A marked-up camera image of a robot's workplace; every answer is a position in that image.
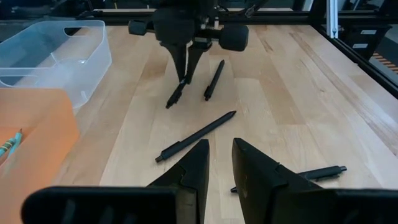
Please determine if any teal pen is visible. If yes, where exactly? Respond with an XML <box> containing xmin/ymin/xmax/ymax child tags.
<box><xmin>0</xmin><ymin>138</ymin><xmax>17</xmax><ymax>157</ymax></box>

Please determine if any silver aluminium bar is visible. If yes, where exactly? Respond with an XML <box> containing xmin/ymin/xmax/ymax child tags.
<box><xmin>325</xmin><ymin>0</ymin><xmax>340</xmax><ymax>39</ymax></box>

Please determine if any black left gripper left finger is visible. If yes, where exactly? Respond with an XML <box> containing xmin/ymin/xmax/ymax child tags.
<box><xmin>146</xmin><ymin>139</ymin><xmax>211</xmax><ymax>224</ymax></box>

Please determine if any black pen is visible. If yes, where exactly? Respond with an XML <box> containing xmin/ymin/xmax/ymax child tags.
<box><xmin>154</xmin><ymin>110</ymin><xmax>238</xmax><ymax>164</ymax></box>
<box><xmin>165</xmin><ymin>78</ymin><xmax>188</xmax><ymax>110</ymax></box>
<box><xmin>229</xmin><ymin>165</ymin><xmax>348</xmax><ymax>194</ymax></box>
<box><xmin>203</xmin><ymin>59</ymin><xmax>226</xmax><ymax>102</ymax></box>

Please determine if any clear plastic bin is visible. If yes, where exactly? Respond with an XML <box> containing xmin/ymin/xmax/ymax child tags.
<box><xmin>0</xmin><ymin>19</ymin><xmax>113</xmax><ymax>109</ymax></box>

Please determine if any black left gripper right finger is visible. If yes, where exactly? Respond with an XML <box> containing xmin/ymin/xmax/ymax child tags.
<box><xmin>231</xmin><ymin>138</ymin><xmax>327</xmax><ymax>224</ymax></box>

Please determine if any black box with white labels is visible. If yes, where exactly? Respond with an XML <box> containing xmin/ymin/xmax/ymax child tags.
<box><xmin>338</xmin><ymin>24</ymin><xmax>393</xmax><ymax>60</ymax></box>

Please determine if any green pencil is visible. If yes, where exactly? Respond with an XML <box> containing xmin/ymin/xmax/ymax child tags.
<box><xmin>7</xmin><ymin>128</ymin><xmax>24</xmax><ymax>158</ymax></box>

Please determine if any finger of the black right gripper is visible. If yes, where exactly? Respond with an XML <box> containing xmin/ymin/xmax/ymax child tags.
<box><xmin>185</xmin><ymin>46</ymin><xmax>206</xmax><ymax>85</ymax></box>
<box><xmin>164</xmin><ymin>43</ymin><xmax>188</xmax><ymax>85</ymax></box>

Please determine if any orange plastic bin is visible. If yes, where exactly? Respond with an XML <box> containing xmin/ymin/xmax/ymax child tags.
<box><xmin>0</xmin><ymin>88</ymin><xmax>81</xmax><ymax>224</ymax></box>

